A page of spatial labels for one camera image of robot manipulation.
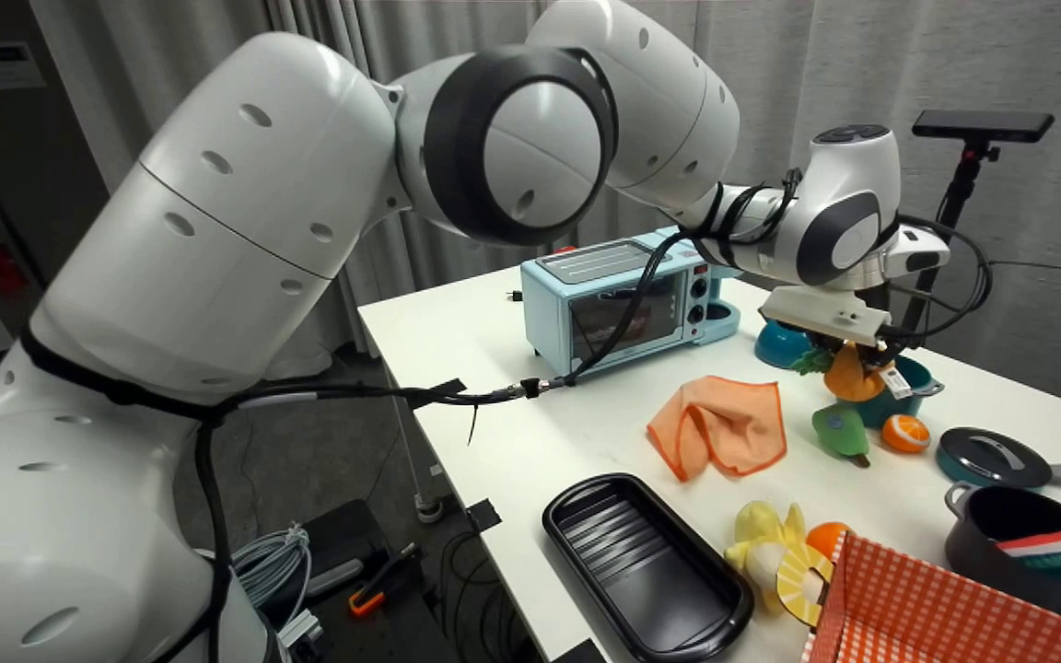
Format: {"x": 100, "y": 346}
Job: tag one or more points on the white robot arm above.
{"x": 247, "y": 186}

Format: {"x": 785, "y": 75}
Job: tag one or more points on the black grill tray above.
{"x": 643, "y": 554}

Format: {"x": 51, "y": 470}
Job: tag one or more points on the green plush fruit toy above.
{"x": 842, "y": 429}

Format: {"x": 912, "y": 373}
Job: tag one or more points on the small orange half plush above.
{"x": 906, "y": 434}

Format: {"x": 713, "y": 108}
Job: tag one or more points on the grey curtain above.
{"x": 800, "y": 62}

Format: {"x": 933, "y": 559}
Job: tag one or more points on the red checkered basket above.
{"x": 924, "y": 614}

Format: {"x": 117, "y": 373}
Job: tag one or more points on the blue toy pan with lid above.
{"x": 984, "y": 458}

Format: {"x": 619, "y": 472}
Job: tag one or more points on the orange folded cloth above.
{"x": 726, "y": 424}

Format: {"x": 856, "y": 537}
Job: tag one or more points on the small orange fruit plush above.
{"x": 828, "y": 540}

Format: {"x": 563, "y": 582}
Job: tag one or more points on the blue toy pot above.
{"x": 912, "y": 395}

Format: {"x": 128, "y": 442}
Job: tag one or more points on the black toy pot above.
{"x": 1011, "y": 527}

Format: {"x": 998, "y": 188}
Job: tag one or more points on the light blue toaster oven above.
{"x": 556, "y": 314}

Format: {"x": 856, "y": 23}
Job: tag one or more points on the blue toy kettle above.
{"x": 783, "y": 346}

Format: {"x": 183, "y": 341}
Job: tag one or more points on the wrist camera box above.
{"x": 918, "y": 252}

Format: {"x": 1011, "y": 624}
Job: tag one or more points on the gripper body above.
{"x": 821, "y": 314}

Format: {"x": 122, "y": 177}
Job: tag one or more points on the orange pineapple plush toy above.
{"x": 856, "y": 376}

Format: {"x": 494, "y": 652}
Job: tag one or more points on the black camera bar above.
{"x": 984, "y": 124}

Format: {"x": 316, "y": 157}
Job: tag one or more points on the yellow banana plush toy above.
{"x": 766, "y": 540}

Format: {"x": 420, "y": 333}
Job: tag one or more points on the black tripod stand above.
{"x": 962, "y": 186}

